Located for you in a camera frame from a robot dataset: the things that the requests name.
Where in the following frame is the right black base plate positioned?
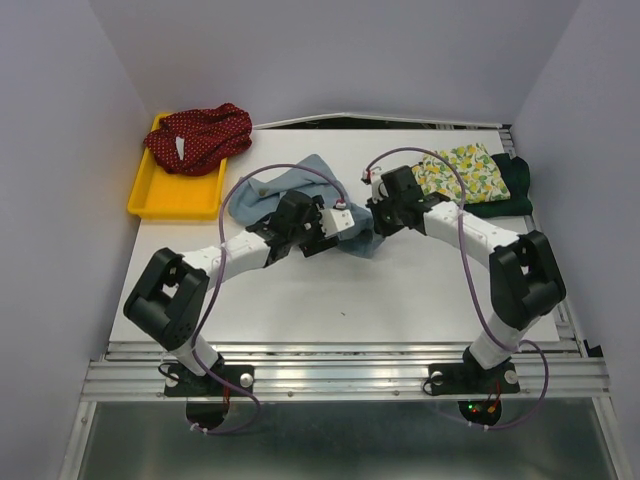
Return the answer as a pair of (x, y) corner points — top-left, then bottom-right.
(422, 362), (520, 428)

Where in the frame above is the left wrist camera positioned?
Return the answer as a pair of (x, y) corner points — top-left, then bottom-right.
(319, 208), (355, 238)

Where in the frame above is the lemon print skirt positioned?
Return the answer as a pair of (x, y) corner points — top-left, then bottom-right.
(412, 143), (511, 205)

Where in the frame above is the dark green skirt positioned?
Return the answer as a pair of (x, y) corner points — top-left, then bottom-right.
(465, 153), (533, 219)

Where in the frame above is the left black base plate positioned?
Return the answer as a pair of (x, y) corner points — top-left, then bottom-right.
(157, 362), (259, 435)

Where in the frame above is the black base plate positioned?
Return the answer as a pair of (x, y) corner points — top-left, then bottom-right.
(157, 362), (259, 435)
(422, 362), (520, 428)

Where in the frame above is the light blue denim skirt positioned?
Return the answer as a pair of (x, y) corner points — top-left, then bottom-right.
(228, 154), (384, 259)

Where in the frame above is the purple cable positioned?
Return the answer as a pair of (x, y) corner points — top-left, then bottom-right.
(360, 145), (551, 432)
(187, 163), (350, 435)

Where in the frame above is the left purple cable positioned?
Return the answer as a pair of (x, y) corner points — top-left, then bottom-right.
(187, 163), (350, 435)

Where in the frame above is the yellow plastic tray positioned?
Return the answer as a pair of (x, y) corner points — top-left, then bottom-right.
(127, 144), (227, 221)

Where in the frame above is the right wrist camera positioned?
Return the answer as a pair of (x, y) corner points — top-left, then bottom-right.
(361, 167), (388, 202)

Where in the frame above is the aluminium rail frame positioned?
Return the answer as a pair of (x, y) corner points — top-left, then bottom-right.
(59, 124), (621, 480)

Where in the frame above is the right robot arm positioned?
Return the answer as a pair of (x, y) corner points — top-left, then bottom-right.
(363, 166), (566, 390)

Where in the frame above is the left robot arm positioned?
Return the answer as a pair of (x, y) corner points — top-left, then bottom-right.
(123, 190), (355, 394)

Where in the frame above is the red polka dot skirt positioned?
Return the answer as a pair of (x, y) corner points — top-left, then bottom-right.
(144, 103), (253, 177)

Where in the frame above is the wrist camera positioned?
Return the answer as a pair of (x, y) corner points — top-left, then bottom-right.
(361, 167), (388, 202)
(319, 208), (355, 238)

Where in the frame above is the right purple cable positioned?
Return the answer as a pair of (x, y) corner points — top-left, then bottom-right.
(360, 145), (551, 432)

